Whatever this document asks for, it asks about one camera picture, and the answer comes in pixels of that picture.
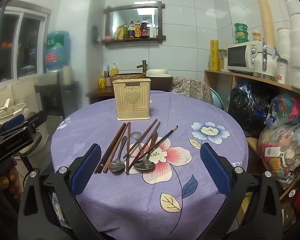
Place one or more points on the green bottle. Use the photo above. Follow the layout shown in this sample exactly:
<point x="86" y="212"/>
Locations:
<point x="125" y="32"/>

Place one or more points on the glass jar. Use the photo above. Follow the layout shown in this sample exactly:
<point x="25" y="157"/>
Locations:
<point x="223" y="60"/>

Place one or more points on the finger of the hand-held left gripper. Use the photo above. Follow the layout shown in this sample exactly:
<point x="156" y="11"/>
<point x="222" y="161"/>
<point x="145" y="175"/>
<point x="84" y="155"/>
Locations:
<point x="13" y="121"/>
<point x="36" y="118"/>

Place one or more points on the black plastic bag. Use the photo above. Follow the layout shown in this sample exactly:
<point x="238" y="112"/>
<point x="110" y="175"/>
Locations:
<point x="247" y="107"/>

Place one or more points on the blue water jug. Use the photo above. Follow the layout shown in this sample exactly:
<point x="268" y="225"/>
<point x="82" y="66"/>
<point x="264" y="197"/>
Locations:
<point x="58" y="51"/>

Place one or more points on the wooden framed mirror shelf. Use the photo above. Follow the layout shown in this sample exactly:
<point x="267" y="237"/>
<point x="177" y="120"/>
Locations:
<point x="133" y="12"/>

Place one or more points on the clear bag of colourful items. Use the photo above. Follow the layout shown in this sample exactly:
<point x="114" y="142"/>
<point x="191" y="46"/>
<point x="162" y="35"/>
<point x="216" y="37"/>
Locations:
<point x="282" y="152"/>
<point x="290" y="110"/>

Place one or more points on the wicker basket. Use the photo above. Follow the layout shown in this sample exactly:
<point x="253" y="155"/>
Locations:
<point x="127" y="75"/>

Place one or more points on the white electric kettle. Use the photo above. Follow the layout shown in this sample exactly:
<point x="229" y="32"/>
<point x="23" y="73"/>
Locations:
<point x="263" y="62"/>

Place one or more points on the tall yellow box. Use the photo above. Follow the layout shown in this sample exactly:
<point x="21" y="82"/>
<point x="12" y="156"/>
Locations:
<point x="214" y="55"/>

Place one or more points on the stack of yellow paper cups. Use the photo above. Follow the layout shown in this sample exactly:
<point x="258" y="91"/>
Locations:
<point x="265" y="17"/>

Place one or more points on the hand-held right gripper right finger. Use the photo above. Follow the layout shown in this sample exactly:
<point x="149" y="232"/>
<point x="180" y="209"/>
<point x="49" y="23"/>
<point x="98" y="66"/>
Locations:
<point x="215" y="170"/>

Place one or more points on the white cup with red label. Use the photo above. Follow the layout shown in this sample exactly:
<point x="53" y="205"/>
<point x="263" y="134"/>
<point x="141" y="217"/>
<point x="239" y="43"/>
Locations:
<point x="282" y="72"/>

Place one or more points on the person's left hand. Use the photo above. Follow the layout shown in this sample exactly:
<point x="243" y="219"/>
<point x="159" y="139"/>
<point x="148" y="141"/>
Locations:
<point x="5" y="180"/>

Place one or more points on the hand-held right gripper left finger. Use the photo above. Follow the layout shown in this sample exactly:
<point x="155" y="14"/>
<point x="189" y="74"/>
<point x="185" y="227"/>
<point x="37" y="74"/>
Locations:
<point x="86" y="170"/>

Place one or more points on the brown basin with white lid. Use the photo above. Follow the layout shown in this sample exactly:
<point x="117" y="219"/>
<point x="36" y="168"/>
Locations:
<point x="160" y="78"/>

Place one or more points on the black chopstick with gold tip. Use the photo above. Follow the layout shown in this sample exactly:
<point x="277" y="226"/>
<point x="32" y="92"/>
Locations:
<point x="160" y="141"/>

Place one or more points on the glass pot lid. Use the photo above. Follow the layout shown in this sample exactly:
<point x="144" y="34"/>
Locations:
<point x="8" y="112"/>

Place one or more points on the floral patterned cloth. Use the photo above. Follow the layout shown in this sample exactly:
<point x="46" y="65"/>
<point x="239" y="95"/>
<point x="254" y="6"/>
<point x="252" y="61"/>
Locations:
<point x="190" y="87"/>

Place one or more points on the yellow mug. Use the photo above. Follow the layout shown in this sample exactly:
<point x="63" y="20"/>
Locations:
<point x="102" y="83"/>

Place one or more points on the sliding window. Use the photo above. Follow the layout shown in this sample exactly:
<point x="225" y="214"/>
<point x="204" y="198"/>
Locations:
<point x="20" y="45"/>

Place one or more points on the yellow packet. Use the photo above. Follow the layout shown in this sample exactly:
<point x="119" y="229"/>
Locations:
<point x="120" y="33"/>

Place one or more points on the light blue basin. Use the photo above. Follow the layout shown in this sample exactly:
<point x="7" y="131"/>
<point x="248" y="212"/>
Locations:
<point x="217" y="100"/>

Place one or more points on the jar with yellow lid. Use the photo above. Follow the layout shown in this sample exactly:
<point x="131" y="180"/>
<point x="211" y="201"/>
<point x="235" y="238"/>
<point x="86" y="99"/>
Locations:
<point x="257" y="36"/>

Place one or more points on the green instant noodle cup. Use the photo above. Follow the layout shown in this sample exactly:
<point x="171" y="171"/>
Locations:
<point x="242" y="34"/>
<point x="242" y="40"/>
<point x="241" y="27"/>

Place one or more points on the brown sauce bottle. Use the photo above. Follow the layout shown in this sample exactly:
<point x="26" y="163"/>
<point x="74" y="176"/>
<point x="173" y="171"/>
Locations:
<point x="138" y="30"/>

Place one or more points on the yellow soap dispenser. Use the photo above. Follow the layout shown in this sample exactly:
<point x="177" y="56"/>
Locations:
<point x="114" y="70"/>

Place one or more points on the purple floral tablecloth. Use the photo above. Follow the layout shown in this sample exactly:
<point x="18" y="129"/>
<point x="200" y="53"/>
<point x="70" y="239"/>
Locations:
<point x="165" y="200"/>

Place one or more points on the dark wooden counter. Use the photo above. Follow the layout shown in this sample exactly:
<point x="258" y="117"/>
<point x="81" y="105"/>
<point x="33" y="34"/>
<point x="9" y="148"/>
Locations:
<point x="100" y="96"/>

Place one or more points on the dark sauce bottle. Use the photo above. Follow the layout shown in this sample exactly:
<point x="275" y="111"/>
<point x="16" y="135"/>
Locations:
<point x="144" y="28"/>

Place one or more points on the beige perforated cutlery basket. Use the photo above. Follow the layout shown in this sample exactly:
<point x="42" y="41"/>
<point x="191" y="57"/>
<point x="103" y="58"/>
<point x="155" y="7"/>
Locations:
<point x="131" y="98"/>

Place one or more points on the bronze faucet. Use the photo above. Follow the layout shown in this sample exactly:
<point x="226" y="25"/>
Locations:
<point x="143" y="66"/>

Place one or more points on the white bottle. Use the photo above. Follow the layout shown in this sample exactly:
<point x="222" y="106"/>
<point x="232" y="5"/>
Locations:
<point x="153" y="31"/>

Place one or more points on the purple label bottle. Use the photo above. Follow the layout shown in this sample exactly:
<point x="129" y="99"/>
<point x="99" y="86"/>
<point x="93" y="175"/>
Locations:
<point x="131" y="31"/>

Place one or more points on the white microwave oven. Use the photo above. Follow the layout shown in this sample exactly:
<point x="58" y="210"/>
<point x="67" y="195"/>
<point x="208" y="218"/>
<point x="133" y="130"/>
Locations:
<point x="240" y="58"/>

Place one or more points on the white paper roll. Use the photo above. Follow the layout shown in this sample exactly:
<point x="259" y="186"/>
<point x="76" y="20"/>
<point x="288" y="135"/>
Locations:
<point x="67" y="75"/>

